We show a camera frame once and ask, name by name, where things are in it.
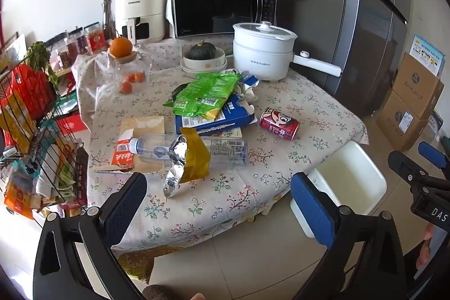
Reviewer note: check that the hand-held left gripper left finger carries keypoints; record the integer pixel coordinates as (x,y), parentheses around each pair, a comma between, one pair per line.
(126,208)

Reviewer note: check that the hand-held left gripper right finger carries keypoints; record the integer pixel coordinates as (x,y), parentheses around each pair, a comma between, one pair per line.
(313,212)

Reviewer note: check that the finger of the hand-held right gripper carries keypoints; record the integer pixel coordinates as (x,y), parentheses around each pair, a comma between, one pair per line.
(404,164)
(432,154)

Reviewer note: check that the white plastic bin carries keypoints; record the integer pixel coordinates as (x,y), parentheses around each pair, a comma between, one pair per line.
(351,177)

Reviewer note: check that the gold foil snack bag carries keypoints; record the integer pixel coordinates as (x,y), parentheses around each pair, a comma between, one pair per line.
(195,159)

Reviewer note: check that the red drink can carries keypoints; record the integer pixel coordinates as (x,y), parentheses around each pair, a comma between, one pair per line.
(279,126)

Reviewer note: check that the clear plastic bottle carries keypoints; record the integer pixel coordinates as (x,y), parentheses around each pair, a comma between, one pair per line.
(225,152)

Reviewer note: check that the blue carton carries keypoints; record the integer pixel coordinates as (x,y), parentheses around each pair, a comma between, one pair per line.
(233,113)

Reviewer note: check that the green snack bag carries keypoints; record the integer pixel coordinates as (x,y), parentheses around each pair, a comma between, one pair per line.
(204,89)

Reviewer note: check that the person's right hand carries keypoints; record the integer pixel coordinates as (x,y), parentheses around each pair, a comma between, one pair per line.
(426,252)

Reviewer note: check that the cardboard box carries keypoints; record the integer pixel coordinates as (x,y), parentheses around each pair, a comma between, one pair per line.
(416,85)
(397,120)

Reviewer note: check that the orange and white packet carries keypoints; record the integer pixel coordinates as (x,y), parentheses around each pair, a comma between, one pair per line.
(121,157)

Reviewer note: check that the yellow patterned cushion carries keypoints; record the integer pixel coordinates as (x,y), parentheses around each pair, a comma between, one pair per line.
(140,261)

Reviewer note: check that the floral tablecloth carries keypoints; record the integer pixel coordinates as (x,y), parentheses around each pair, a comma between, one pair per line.
(228,187)

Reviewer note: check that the red flat box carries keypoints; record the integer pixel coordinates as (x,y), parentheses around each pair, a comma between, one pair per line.
(72,124)

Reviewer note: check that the blue and white box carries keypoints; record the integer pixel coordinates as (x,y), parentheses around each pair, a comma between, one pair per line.
(427,52)

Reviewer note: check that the pile of snack packets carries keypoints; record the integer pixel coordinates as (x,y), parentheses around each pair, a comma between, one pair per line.
(21,187)

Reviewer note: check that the small orange kumquat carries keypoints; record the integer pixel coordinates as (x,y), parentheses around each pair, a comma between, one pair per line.
(130,78)
(126,87)
(139,77)

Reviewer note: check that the crumpled printed wrapper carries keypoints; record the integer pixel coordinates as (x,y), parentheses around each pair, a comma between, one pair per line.
(248,91)

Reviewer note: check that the glass jar with wooden lid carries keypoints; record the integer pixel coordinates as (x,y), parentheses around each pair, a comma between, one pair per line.
(126,67)

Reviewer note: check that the grey refrigerator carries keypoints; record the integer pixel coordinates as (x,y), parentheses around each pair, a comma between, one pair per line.
(351,22)

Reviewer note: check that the white plate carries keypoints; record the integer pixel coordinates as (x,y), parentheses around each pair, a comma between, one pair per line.
(202,75)
(221,69)

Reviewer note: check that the red snack bag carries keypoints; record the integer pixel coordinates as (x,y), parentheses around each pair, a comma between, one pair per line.
(26,85)

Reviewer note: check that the large orange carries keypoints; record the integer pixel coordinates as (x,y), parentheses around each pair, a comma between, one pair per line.
(121,47)

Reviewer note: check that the white electric cooking pot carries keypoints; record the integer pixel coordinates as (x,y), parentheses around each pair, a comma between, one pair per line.
(260,57)

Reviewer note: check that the white bowl with flower print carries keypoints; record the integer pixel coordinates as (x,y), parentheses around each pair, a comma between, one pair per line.
(211,65)

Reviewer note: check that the dark green squash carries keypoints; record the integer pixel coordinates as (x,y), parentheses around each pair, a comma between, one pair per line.
(198,52)

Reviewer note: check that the green leafy vegetable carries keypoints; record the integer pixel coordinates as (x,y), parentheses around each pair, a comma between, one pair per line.
(40,55)

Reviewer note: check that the green cucumber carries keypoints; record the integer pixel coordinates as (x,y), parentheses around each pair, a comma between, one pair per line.
(228,51)

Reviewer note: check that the glass pot lid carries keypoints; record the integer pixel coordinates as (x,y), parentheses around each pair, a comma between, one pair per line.
(263,27)

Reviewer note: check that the cream air fryer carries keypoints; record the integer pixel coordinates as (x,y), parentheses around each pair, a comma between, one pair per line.
(140,1)

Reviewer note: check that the black microwave oven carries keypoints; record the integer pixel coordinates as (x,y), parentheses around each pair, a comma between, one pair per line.
(197,4)

